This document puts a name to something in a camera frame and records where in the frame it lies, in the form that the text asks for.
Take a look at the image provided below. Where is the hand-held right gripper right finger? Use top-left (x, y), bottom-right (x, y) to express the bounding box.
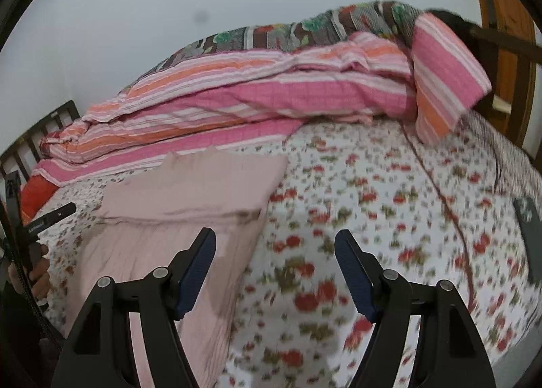
top-left (334, 229), bottom-right (496, 388)

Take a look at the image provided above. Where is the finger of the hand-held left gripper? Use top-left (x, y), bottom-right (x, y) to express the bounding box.
top-left (25, 202), bottom-right (77, 241)

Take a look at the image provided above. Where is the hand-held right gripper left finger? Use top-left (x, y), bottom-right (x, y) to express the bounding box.
top-left (51, 227), bottom-right (217, 388)

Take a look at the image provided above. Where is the pink ribbed knit sweater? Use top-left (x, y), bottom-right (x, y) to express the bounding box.
top-left (63, 150), bottom-right (289, 388)

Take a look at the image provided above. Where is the person's left hand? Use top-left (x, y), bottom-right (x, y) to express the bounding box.
top-left (8, 244), bottom-right (51, 308)

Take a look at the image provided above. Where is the red pillow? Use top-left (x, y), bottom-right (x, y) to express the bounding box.
top-left (19, 176), bottom-right (58, 223)

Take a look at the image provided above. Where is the floral bed sheet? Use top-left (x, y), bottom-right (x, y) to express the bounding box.
top-left (36, 110), bottom-right (542, 388)

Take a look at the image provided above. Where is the dark wooden headboard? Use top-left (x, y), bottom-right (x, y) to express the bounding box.
top-left (0, 100), bottom-right (81, 185)

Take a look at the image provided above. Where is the dark smartphone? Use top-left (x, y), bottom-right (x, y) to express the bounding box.
top-left (513, 197), bottom-right (542, 287)

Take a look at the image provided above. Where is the pink orange striped quilt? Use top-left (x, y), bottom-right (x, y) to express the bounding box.
top-left (32, 13), bottom-right (493, 187)

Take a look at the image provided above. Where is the dark floral patterned blanket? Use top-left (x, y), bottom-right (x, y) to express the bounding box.
top-left (144, 0), bottom-right (428, 75)

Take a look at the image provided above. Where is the dark cloth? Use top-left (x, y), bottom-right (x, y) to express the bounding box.
top-left (425, 9), bottom-right (481, 50)

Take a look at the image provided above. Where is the dark wooden footboard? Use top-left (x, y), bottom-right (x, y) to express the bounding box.
top-left (468, 24), bottom-right (542, 71)

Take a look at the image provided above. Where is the brown wooden door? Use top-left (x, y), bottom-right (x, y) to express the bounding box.
top-left (463, 0), bottom-right (542, 156)

